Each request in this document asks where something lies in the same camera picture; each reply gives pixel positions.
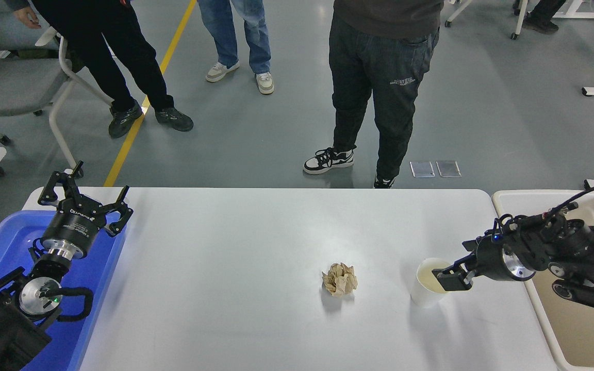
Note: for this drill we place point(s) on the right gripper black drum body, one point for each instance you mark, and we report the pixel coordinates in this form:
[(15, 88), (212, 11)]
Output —
[(490, 257)]

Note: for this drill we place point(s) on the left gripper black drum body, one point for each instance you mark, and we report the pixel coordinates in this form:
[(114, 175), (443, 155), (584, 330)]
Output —
[(75, 224)]

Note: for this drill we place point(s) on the white paper cup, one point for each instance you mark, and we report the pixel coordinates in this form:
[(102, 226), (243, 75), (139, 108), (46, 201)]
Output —
[(423, 291)]

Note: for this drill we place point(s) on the tan paper ball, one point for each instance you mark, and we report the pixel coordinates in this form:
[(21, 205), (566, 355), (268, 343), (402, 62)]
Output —
[(339, 281)]

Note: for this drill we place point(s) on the person's hand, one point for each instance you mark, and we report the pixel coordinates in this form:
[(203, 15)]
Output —
[(28, 18)]

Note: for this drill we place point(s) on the blue plastic tray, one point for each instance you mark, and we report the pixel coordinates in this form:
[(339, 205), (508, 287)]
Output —
[(8, 242)]

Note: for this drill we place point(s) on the silver floor plate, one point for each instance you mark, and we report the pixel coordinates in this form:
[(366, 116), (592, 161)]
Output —
[(423, 169), (449, 169)]

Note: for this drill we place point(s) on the yellow floor tape line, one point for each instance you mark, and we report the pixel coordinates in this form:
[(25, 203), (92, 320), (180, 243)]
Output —
[(142, 108)]

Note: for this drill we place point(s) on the dark green jacket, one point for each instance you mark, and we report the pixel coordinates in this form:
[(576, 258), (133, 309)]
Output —
[(75, 61)]

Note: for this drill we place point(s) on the large pale plastic bin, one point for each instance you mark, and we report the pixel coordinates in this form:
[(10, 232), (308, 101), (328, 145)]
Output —
[(586, 335)]

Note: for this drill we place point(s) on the grey chair with white frame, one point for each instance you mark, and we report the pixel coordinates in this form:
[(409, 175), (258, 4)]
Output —
[(8, 85)]

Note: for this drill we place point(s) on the white desk frame with casters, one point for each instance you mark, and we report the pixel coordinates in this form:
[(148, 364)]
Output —
[(586, 14)]

